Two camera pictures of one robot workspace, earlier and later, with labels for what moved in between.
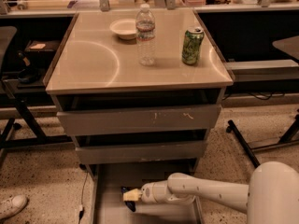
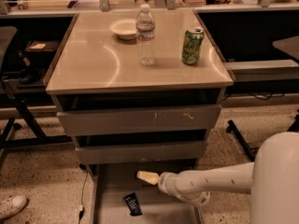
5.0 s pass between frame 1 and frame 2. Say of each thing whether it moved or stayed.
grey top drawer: stayed
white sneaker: stayed
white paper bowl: stayed
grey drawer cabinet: stayed
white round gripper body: moved
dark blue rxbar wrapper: moved
